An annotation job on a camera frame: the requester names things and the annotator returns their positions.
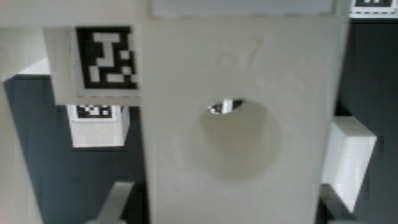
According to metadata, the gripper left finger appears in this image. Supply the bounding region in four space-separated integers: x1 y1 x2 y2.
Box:
83 182 135 224

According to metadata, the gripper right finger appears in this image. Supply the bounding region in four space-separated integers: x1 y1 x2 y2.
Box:
316 184 367 224

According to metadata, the white chair leg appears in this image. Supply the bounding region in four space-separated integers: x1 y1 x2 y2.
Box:
67 105 129 148
321 116 376 211

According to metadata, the white chair back frame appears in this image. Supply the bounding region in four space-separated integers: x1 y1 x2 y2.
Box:
0 0 398 224

